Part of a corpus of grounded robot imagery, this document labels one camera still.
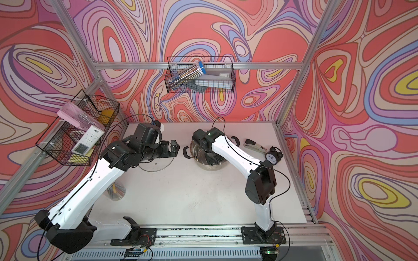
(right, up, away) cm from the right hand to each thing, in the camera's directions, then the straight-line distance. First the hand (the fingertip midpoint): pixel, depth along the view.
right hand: (221, 163), depth 81 cm
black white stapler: (+21, +8, +20) cm, 30 cm away
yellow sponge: (-66, +3, -8) cm, 66 cm away
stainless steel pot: (-13, +2, +19) cm, 23 cm away
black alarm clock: (+32, +2, +12) cm, 34 cm away
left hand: (-22, +9, -12) cm, 26 cm away
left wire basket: (-68, +13, -9) cm, 70 cm away
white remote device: (-58, +12, -13) cm, 61 cm away
